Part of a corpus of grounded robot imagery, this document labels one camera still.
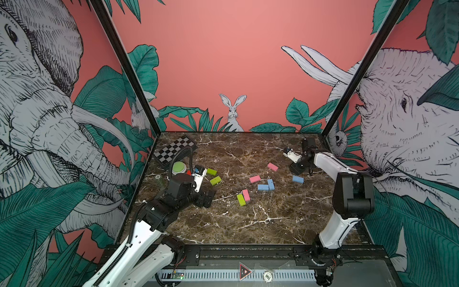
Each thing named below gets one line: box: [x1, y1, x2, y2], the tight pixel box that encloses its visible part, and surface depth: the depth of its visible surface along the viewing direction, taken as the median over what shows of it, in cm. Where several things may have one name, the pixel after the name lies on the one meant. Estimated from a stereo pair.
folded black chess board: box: [153, 135, 198, 167], surface depth 113 cm
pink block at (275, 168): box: [267, 162, 280, 172], surface depth 106 cm
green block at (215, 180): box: [209, 175, 222, 186], surface depth 99 cm
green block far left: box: [206, 168, 217, 177], surface depth 103 cm
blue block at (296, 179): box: [292, 175, 305, 184], surface depth 100 cm
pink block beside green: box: [242, 188, 251, 202], surface depth 92 cm
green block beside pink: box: [236, 193, 246, 207], surface depth 92 cm
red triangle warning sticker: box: [239, 263, 252, 281], surface depth 71 cm
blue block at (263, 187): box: [257, 184, 269, 191], surface depth 97 cm
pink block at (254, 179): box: [249, 175, 262, 184], surface depth 100 cm
